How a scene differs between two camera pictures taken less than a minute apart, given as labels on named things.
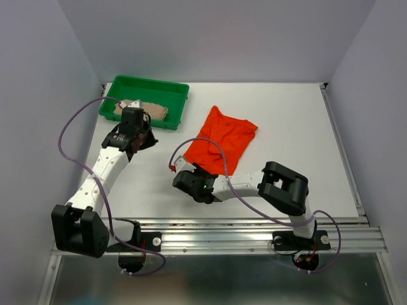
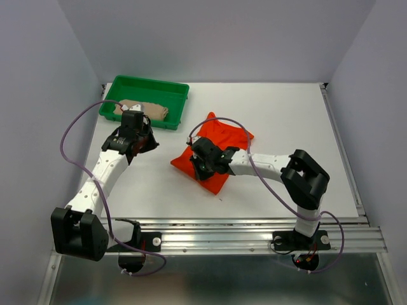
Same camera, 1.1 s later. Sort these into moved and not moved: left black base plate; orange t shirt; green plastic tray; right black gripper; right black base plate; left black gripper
Moved: right black gripper; orange t shirt
Not moved: right black base plate; left black gripper; green plastic tray; left black base plate
